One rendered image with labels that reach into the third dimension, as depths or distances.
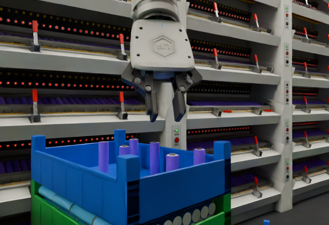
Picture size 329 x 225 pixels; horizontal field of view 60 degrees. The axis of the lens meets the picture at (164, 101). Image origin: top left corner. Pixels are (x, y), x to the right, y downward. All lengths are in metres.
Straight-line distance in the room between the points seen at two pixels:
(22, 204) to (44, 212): 0.34
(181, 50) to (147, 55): 0.06
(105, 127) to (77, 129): 0.09
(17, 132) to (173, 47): 0.52
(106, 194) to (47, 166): 0.18
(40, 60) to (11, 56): 0.07
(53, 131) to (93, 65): 0.23
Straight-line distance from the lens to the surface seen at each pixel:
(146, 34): 0.47
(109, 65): 0.92
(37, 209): 0.58
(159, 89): 1.05
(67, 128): 0.87
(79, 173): 0.42
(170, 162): 0.40
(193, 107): 1.15
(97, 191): 0.38
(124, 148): 0.48
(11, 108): 0.90
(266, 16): 1.64
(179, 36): 0.48
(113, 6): 0.97
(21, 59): 0.85
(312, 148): 1.79
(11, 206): 0.88
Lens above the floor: 0.54
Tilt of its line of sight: level
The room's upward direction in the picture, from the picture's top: straight up
